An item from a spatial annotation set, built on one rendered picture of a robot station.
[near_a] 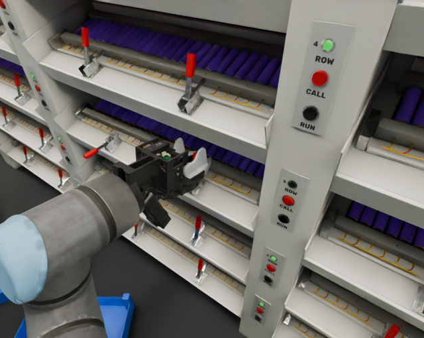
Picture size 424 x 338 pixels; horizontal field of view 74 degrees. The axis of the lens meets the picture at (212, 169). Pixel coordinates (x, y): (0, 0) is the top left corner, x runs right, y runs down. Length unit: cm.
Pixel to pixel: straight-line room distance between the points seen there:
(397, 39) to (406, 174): 17
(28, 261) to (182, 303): 71
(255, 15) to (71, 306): 42
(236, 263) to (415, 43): 56
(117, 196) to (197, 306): 67
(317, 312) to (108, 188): 51
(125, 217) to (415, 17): 38
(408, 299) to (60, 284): 49
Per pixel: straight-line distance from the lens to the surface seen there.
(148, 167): 43
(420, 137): 42
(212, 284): 91
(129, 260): 112
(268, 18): 36
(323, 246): 54
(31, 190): 155
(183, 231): 78
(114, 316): 103
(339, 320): 71
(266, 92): 45
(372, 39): 32
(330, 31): 33
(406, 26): 33
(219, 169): 59
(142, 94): 56
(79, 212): 38
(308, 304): 70
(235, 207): 57
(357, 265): 55
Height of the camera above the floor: 92
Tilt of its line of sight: 40 degrees down
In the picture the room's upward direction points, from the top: straight up
